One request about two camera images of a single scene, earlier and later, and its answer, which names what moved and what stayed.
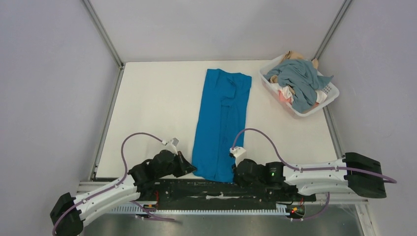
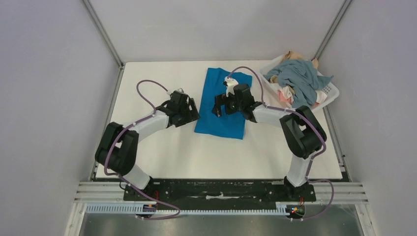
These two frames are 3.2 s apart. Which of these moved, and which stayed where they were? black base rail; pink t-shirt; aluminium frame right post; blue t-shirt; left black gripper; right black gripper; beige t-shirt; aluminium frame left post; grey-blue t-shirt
Moved: right black gripper; blue t-shirt; left black gripper
Stayed: grey-blue t-shirt; aluminium frame right post; aluminium frame left post; pink t-shirt; beige t-shirt; black base rail
